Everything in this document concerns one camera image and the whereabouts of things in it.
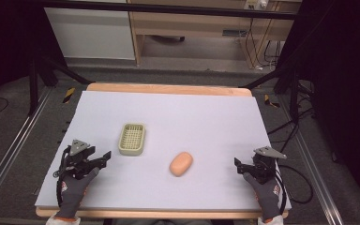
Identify wooden table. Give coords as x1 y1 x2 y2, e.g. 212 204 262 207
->
35 82 291 220

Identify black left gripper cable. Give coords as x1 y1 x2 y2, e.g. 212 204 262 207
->
55 146 69 208

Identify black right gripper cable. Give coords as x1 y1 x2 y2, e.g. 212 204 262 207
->
274 162 314 215

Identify person's left hand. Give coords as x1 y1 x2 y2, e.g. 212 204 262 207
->
54 167 101 219

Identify light wooden desk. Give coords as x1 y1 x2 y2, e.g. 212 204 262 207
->
127 0 303 68

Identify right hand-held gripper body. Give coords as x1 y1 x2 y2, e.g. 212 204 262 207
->
247 145 289 186

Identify cables under desk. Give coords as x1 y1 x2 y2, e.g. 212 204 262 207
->
243 17 283 71

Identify aluminium floor rail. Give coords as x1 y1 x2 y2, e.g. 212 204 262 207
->
0 86 53 218
277 93 338 225

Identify beige slotted soap dish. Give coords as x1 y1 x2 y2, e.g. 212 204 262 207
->
117 122 147 157

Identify white cabinet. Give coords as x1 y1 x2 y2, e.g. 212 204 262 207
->
43 7 136 61

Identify black floor cables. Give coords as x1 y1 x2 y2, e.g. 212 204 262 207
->
266 80 315 145

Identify person's right hand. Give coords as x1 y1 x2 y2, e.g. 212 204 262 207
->
243 172 285 223

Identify white power strip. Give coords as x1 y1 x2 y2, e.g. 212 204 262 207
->
245 0 269 10

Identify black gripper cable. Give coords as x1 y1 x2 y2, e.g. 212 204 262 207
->
55 146 69 208
274 162 314 215

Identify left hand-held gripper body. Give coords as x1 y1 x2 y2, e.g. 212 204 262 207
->
53 139 98 181

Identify yellow black striped marker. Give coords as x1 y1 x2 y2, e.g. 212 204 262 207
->
263 94 280 110
62 86 76 104

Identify black metal stand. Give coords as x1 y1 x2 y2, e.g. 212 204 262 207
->
238 64 317 123
27 54 92 117

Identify white table mat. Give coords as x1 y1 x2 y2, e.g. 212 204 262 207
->
34 90 293 211

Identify orange soap bar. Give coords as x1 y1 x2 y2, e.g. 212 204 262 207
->
169 151 194 178

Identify black metal frame bar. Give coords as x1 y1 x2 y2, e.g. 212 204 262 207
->
39 0 298 21

